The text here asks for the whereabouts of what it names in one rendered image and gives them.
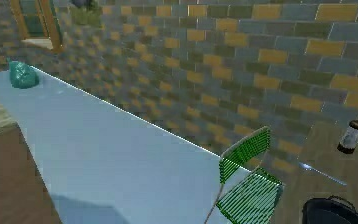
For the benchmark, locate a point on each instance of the wooden framed window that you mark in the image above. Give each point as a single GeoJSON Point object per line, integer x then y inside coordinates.
{"type": "Point", "coordinates": [37, 23]}

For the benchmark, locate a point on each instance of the teal crumpled bag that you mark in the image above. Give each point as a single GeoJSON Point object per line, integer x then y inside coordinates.
{"type": "Point", "coordinates": [22, 76]}

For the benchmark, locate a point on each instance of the silver knife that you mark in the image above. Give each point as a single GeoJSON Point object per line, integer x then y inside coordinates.
{"type": "Point", "coordinates": [322, 173]}

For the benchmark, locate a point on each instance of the brown wooden table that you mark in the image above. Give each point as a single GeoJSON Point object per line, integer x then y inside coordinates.
{"type": "Point", "coordinates": [330, 170]}

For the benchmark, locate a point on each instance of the green house plant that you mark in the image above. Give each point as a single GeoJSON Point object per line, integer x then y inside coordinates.
{"type": "Point", "coordinates": [85, 13]}

